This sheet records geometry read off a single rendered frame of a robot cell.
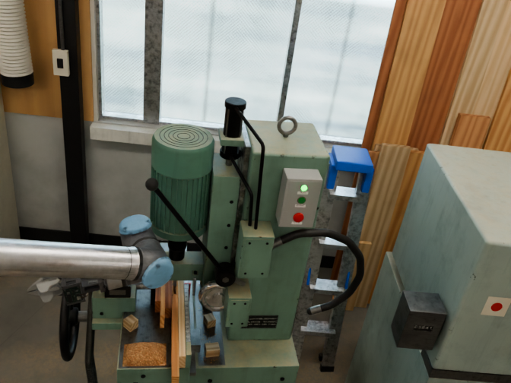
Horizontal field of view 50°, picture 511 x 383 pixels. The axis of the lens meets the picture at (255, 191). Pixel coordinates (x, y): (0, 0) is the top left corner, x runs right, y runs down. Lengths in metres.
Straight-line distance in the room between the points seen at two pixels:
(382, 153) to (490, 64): 0.69
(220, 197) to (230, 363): 0.57
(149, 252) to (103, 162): 1.81
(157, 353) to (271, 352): 0.41
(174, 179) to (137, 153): 1.65
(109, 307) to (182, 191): 0.50
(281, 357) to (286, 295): 0.22
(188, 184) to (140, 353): 0.52
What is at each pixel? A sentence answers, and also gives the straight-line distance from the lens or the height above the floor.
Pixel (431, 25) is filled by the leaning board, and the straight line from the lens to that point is 2.82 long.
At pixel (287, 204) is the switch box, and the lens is 1.49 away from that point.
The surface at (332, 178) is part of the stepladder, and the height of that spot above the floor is 1.06.
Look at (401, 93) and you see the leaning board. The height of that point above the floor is 1.27.
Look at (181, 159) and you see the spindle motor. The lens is 1.48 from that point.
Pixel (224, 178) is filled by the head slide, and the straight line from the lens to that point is 1.54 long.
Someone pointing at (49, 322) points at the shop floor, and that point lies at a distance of 3.12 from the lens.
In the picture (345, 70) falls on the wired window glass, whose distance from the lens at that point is 3.02.
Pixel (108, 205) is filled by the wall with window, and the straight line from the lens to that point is 3.39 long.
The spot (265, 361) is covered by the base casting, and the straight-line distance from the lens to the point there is 1.87.
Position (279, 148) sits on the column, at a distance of 1.51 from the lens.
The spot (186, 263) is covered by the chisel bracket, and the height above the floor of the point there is 1.07.
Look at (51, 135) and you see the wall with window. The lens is 3.25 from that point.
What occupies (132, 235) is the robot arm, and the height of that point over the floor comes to 1.26.
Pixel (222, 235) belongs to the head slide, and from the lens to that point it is 1.65.
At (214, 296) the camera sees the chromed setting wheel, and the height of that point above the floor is 1.03.
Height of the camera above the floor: 2.19
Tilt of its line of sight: 31 degrees down
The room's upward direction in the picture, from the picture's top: 8 degrees clockwise
